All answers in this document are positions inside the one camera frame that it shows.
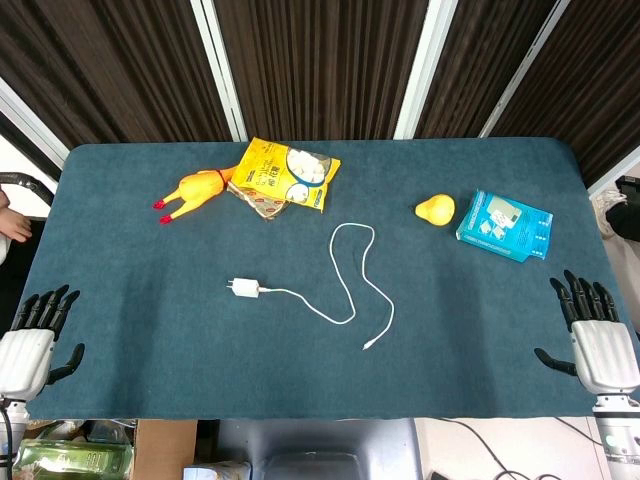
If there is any grey plastic bin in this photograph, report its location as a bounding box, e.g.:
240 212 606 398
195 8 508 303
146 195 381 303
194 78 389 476
218 418 421 480

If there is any green printed package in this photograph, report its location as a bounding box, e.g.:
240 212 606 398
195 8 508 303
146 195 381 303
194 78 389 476
13 438 135 480

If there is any white crumpled cloth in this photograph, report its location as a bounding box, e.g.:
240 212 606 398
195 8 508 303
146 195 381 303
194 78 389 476
591 189 629 236

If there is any bystander bare skin limb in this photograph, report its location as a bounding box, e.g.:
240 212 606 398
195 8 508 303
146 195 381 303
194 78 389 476
0 192 32 244

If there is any yellow rubber chicken toy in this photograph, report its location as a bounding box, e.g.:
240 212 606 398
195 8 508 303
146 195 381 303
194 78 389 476
152 167 236 226

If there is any white charger plug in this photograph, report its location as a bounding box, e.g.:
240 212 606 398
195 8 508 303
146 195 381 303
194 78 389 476
228 277 261 300

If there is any brown and silver snack packet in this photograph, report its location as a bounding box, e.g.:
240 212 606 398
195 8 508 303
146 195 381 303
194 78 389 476
227 182 294 222

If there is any white usb cable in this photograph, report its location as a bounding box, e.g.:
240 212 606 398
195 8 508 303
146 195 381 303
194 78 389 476
257 222 396 351

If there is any yellow marshmallow bag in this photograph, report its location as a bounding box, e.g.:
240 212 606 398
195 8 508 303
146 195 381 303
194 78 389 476
229 137 342 215

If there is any thin dark gray wire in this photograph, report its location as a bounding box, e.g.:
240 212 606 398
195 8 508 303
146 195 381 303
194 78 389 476
434 418 556 480

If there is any blue cardboard product box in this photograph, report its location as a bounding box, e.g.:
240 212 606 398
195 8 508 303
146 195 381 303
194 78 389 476
455 188 555 264

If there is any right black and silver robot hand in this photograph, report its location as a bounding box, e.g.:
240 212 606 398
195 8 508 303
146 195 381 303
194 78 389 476
533 269 640 399

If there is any yellow pear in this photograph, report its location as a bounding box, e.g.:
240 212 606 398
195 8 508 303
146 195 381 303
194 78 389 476
414 193 457 229

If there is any brown cardboard box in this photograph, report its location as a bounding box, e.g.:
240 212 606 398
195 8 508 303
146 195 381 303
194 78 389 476
133 418 199 480

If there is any black bag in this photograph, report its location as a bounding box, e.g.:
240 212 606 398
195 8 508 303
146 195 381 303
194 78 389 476
604 174 640 241

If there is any black curved chair armrest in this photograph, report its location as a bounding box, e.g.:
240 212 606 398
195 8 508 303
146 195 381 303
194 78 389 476
0 172 55 207

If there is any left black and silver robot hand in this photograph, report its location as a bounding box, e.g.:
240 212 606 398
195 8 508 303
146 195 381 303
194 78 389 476
0 284 86 401

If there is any teal felt table cloth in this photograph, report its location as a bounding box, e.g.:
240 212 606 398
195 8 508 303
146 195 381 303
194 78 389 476
22 137 640 421

